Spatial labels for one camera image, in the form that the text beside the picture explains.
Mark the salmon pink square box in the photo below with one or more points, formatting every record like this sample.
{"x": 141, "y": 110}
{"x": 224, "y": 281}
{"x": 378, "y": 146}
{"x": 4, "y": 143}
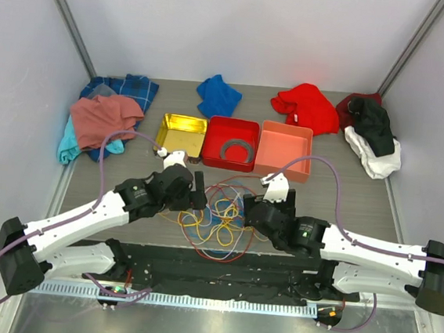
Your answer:
{"x": 279, "y": 144}

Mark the white slotted cable duct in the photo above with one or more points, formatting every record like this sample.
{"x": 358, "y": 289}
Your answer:
{"x": 88, "y": 290}

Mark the light blue cloth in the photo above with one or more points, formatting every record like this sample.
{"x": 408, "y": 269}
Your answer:
{"x": 69, "y": 150}

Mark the left corner aluminium post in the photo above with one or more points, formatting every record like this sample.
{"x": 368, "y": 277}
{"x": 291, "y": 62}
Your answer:
{"x": 75, "y": 35}

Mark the black cloth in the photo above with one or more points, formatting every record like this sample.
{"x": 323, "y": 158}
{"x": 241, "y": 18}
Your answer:
{"x": 371, "y": 121}

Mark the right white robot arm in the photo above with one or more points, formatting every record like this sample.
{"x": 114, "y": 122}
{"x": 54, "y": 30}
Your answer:
{"x": 358, "y": 263}

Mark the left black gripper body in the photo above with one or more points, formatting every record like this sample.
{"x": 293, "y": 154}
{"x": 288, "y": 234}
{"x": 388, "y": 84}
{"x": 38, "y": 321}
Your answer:
{"x": 181, "y": 203}

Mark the white cloth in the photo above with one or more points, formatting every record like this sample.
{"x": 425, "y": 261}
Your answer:
{"x": 375, "y": 167}

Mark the salmon pink cloth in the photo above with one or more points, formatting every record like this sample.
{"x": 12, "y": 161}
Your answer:
{"x": 94, "y": 119}

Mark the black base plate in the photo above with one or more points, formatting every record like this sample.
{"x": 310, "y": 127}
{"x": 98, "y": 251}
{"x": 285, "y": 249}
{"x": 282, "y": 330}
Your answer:
{"x": 276, "y": 279}

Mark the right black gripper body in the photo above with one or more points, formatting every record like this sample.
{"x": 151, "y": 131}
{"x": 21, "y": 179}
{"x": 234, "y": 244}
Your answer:
{"x": 286, "y": 207}

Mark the corner aluminium post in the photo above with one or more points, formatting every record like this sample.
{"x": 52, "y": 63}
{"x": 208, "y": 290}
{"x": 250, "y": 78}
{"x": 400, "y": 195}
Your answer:
{"x": 416, "y": 40}
{"x": 75, "y": 35}

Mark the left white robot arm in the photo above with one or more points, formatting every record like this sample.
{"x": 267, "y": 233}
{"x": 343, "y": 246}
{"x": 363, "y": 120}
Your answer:
{"x": 37, "y": 251}

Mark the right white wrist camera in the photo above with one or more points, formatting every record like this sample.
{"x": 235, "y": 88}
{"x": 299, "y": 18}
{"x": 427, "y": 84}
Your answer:
{"x": 276, "y": 188}

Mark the dark red cloth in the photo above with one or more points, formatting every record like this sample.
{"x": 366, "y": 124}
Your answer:
{"x": 344, "y": 115}

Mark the right corner aluminium post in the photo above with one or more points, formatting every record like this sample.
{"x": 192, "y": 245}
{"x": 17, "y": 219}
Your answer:
{"x": 416, "y": 40}

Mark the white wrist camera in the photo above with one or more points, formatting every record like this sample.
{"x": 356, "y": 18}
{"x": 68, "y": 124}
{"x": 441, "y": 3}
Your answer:
{"x": 177, "y": 157}
{"x": 276, "y": 188}

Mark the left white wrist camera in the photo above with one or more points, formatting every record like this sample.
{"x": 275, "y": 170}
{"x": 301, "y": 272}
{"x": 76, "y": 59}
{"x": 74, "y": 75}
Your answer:
{"x": 177, "y": 157}

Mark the gold metal tin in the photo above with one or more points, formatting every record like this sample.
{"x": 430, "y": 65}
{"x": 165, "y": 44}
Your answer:
{"x": 182, "y": 132}

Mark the red square box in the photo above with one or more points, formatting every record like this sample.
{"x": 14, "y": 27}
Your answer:
{"x": 231, "y": 143}

